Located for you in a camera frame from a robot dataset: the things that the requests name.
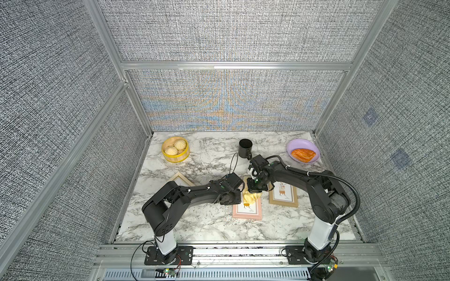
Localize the black mug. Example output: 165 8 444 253
238 139 253 160

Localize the pink picture frame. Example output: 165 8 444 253
232 177 262 220

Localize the yellow microfibre cloth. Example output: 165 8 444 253
242 190 261 205

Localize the right steamed bun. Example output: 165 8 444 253
173 139 187 152

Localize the purple bowl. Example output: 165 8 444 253
287 139 321 164

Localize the yellow bamboo steamer basket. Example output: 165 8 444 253
161 137 191 163

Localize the steamed bun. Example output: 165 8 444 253
173 139 187 152
164 146 179 156

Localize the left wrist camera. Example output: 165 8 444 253
222 173 244 190

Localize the wooden picture frame deer print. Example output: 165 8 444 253
269 181 298 208

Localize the left steamed bun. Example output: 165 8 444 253
164 146 179 156

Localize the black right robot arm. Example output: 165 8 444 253
247 155 361 265

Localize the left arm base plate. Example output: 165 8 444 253
144 246 193 266

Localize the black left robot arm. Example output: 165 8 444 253
141 173 244 256

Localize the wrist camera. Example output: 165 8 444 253
222 173 244 190
248 155 269 174

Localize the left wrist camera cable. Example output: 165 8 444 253
228 152 240 174

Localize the light wood picture frame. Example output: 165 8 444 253
169 172 194 187

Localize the orange food in bowl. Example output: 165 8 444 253
291 148 316 163

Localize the black corrugated cable conduit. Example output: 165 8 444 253
265 154 361 226

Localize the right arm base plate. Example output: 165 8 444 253
281 245 331 266

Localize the aluminium front rail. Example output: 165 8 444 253
89 241 394 281

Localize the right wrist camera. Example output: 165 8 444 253
248 155 269 174

